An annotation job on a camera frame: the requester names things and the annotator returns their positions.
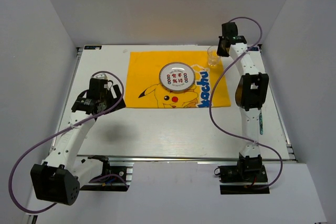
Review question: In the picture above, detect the yellow pikachu cloth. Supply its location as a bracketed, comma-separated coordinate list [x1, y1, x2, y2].
[125, 51, 231, 109]

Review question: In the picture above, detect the clear glass cup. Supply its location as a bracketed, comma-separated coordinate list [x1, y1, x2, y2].
[207, 46, 221, 67]

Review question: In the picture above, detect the white patterned plate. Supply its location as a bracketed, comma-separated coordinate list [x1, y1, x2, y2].
[159, 62, 195, 92]

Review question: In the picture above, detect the knife with blue handle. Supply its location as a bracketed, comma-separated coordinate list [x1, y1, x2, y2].
[258, 112, 264, 135]

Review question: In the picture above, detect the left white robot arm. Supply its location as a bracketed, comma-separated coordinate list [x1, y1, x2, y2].
[30, 73, 125, 206]

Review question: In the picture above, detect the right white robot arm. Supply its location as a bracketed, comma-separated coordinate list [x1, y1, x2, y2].
[217, 21, 269, 182]

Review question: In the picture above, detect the right black corner label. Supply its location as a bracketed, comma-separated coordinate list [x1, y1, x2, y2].
[249, 47, 259, 51]

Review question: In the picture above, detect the black corner label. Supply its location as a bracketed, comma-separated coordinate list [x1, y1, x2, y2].
[249, 47, 259, 51]
[83, 45, 102, 50]

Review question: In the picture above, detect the left black corner label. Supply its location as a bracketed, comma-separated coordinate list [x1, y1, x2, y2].
[83, 45, 102, 50]

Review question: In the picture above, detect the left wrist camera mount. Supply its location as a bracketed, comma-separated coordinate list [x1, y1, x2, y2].
[93, 73, 108, 80]

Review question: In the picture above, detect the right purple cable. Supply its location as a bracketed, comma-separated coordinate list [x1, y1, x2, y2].
[208, 16, 284, 190]

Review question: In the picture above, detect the purple cable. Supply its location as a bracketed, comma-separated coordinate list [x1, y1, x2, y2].
[208, 16, 284, 190]
[9, 70, 130, 214]

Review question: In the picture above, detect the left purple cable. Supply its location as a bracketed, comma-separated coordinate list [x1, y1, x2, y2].
[9, 70, 130, 214]

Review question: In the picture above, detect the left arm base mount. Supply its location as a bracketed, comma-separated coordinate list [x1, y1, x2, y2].
[80, 161, 133, 192]

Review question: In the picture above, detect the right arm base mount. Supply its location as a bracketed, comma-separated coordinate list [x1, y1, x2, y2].
[214, 165, 270, 195]

